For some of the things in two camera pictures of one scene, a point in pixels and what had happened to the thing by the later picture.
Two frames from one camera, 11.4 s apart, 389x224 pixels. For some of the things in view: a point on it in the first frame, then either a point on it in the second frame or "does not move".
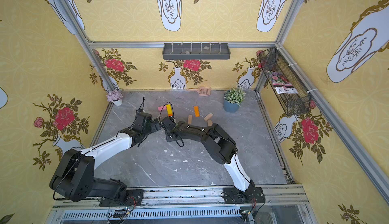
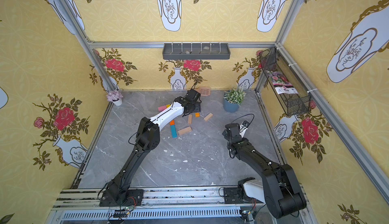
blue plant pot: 230,107 does not move
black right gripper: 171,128 to 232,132
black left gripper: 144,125 to 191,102
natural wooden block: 190,119 does not move
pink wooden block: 162,107 does not move
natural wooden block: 208,116 does not move
